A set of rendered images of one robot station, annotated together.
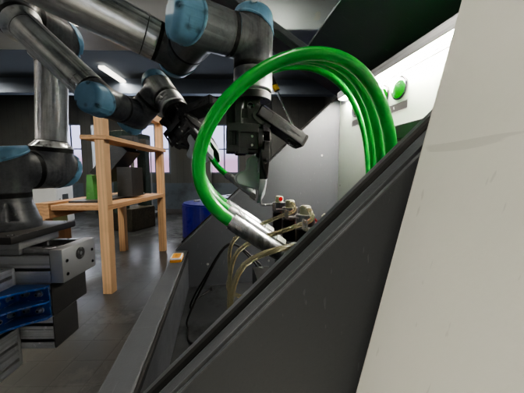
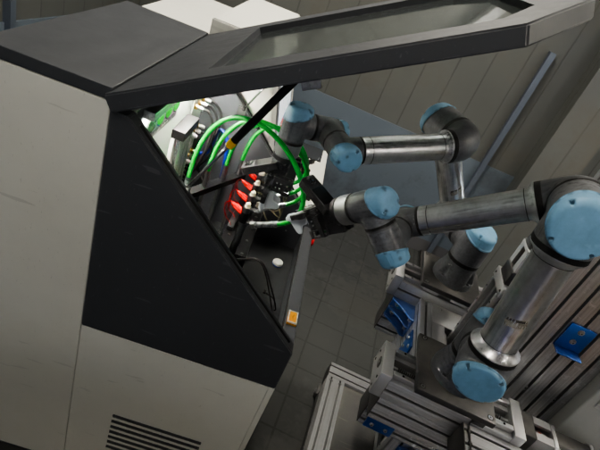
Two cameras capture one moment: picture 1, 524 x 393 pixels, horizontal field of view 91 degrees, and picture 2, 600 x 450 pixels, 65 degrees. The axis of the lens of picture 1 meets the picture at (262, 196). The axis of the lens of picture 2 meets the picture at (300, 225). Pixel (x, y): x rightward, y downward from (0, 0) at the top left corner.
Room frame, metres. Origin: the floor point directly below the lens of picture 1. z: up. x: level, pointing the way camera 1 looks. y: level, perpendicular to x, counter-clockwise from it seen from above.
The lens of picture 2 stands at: (1.76, 0.23, 1.90)
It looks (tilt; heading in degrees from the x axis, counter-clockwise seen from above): 31 degrees down; 184
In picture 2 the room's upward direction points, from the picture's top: 23 degrees clockwise
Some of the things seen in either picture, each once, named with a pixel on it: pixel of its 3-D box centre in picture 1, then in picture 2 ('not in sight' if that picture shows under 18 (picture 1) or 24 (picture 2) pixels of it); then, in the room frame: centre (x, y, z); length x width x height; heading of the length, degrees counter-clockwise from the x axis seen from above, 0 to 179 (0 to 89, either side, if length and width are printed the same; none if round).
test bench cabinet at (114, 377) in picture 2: not in sight; (188, 355); (0.53, -0.06, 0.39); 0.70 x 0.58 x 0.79; 10
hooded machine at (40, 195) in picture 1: (50, 194); not in sight; (5.95, 4.90, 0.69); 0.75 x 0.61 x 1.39; 89
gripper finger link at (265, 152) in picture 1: (262, 156); not in sight; (0.50, 0.00, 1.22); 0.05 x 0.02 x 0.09; 10
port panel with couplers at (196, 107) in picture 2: not in sight; (195, 129); (0.34, -0.34, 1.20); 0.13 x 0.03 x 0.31; 10
